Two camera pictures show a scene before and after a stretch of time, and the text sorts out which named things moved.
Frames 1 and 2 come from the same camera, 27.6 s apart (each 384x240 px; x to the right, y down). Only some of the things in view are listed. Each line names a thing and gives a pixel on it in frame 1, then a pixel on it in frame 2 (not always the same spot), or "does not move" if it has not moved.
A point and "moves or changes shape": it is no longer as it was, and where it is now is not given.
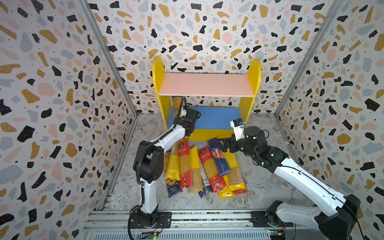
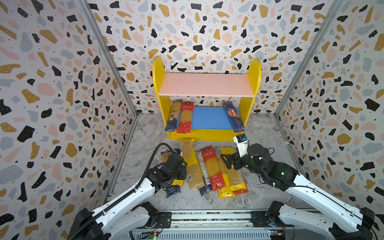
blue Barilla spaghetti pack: x=222 y=165 -> x=233 y=117
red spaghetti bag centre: x=217 y=182 does not move
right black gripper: x=231 y=145 -> x=237 y=161
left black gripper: x=176 y=120 -> x=183 y=168
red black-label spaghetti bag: x=185 y=172 moves or changes shape
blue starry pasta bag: x=173 y=186 does not move
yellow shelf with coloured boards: x=213 y=123 does not move
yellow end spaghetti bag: x=227 y=191 does not move
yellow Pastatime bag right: x=237 y=184 does not move
